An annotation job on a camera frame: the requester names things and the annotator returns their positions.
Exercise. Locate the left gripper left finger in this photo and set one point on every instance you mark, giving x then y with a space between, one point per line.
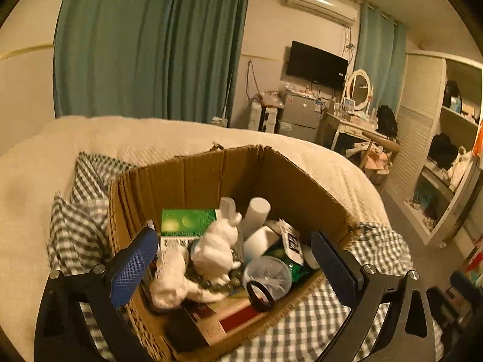
61 332

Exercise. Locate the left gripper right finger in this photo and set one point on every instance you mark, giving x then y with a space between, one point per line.
407 332

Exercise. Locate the white bear star toy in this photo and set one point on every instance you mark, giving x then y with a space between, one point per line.
212 255

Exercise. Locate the clear plastic lid cup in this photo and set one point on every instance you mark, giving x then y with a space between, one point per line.
272 273

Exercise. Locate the checkered green white blanket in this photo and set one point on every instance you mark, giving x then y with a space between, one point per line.
78 241

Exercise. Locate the crumpled white cloth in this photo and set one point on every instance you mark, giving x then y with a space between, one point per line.
170 287

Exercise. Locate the white cylinder bottle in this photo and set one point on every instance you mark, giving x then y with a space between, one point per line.
256 215

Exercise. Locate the wooden chair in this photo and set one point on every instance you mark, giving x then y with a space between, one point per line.
374 157

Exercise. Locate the white open wardrobe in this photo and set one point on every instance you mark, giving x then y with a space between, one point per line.
436 172

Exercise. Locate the white dressing table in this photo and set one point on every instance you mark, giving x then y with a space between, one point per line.
334 129

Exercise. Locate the green box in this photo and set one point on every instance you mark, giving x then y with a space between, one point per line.
186 223

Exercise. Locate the black backpack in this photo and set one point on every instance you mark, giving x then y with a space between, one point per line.
386 122

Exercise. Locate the brown cardboard box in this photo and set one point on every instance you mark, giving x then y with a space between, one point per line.
199 182

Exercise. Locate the cream quilted bed cover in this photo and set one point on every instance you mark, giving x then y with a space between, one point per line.
33 171

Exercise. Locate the grey mini fridge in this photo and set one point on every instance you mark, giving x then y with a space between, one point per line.
300 117

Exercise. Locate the orange hanging cloth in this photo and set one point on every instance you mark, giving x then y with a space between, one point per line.
478 144

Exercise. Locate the white oval vanity mirror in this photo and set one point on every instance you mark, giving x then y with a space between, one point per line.
358 92

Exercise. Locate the light teal window curtain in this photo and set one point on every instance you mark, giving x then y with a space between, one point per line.
381 54

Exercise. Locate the large green curtain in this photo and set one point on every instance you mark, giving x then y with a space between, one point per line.
165 59

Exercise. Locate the black wall television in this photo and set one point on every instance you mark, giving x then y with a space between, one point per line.
316 66

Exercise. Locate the wall air conditioner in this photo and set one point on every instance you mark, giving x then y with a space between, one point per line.
333 10

